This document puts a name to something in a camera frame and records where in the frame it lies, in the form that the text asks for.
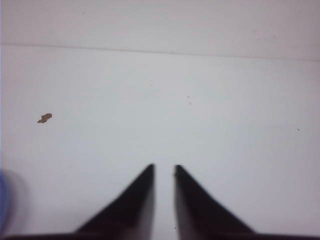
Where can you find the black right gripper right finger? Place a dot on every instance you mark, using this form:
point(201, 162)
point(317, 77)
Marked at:
point(198, 214)

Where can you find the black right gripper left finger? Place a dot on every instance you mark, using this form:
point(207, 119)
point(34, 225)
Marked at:
point(130, 214)

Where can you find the blue round plate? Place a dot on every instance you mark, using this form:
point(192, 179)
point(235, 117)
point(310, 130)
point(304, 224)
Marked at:
point(5, 198)

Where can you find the small brown table stain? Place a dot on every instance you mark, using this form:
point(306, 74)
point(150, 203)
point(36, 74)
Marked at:
point(44, 118)

